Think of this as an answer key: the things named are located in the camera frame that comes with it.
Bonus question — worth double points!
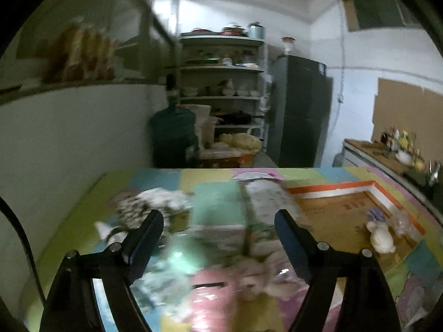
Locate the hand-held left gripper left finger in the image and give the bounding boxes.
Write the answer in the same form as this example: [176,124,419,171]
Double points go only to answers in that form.
[39,209,164,332]

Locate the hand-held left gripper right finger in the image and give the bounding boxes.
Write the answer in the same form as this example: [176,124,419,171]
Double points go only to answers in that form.
[274,209,402,332]

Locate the black white floral cloth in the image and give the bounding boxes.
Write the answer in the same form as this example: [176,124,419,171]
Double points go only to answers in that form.
[112,194,189,246]

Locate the beige pink plush toy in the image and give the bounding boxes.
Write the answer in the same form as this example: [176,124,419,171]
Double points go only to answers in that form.
[237,251,310,301]

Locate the cardboard box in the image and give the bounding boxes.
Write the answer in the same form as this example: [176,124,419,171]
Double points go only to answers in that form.
[288,181,426,267]

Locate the green white paper pack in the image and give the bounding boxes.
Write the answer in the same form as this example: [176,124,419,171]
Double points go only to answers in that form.
[191,179,296,251]

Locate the white plush toy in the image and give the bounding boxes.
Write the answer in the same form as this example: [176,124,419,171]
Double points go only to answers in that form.
[366,220,396,254]

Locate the orange plastic stool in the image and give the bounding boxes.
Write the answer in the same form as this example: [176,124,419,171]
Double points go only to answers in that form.
[200,150,254,169]

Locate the clear plastic bag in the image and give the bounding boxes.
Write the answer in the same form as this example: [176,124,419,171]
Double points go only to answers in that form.
[388,210,415,238]

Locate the blue water jug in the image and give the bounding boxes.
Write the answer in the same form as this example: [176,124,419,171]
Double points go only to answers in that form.
[149,105,200,169]

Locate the napa cabbage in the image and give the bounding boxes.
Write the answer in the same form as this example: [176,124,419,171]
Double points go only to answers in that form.
[219,133,262,153]

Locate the kitchen counter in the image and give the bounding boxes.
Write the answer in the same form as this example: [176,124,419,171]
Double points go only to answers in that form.
[342,139,443,199]

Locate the white bucket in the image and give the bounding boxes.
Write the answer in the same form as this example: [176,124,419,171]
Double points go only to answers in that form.
[197,105,221,146]

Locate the dark grey refrigerator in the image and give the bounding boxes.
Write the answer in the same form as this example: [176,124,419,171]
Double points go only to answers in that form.
[267,54,334,168]

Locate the black pan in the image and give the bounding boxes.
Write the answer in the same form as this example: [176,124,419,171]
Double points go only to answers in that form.
[217,111,254,126]

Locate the group of seasoning bottles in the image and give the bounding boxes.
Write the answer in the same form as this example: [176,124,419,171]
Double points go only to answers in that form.
[380,127,427,178]

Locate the metal faucet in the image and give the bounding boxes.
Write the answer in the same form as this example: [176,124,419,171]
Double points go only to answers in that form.
[427,160,442,186]

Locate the white shelf rack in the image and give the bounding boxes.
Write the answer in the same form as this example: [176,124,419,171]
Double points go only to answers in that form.
[177,32,270,150]

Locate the bagged bread loaves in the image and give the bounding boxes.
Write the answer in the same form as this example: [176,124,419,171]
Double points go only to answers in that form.
[44,24,117,83]

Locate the metal pot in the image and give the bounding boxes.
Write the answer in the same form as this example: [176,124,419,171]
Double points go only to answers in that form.
[247,21,267,40]

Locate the red bowls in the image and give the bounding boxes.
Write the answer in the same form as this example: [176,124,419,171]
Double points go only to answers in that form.
[221,23,248,37]

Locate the window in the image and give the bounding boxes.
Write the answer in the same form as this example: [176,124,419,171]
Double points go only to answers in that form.
[340,0,422,32]

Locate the black cable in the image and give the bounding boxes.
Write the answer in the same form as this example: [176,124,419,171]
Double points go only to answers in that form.
[0,196,48,305]

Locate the cardboard wall sheet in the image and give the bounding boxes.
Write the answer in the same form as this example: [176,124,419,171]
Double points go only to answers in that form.
[372,77,443,147]

